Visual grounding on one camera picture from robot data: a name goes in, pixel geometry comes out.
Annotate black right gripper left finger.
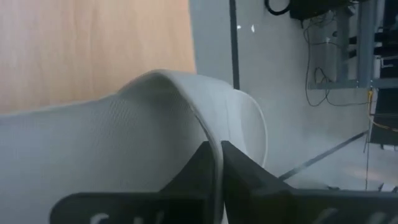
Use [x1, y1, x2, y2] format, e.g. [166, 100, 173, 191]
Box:
[160, 141, 216, 224]

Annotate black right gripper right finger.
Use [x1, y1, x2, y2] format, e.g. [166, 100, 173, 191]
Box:
[220, 140, 295, 224]

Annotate grey rubber slide sandal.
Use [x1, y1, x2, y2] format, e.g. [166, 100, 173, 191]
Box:
[0, 68, 269, 224]

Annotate grey floor strip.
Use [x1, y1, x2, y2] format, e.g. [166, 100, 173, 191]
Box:
[277, 130, 370, 182]

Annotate black metal table leg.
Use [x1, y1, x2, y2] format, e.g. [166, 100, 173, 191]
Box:
[228, 0, 241, 91]

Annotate black box under table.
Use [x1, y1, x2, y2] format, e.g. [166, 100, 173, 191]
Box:
[289, 0, 353, 21]

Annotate thin black cables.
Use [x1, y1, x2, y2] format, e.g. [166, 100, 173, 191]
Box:
[302, 17, 371, 108]

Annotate yellow floor cable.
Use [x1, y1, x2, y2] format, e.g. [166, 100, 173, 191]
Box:
[367, 89, 398, 134]

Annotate black cable loop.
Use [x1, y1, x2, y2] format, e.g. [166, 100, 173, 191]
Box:
[264, 0, 292, 17]

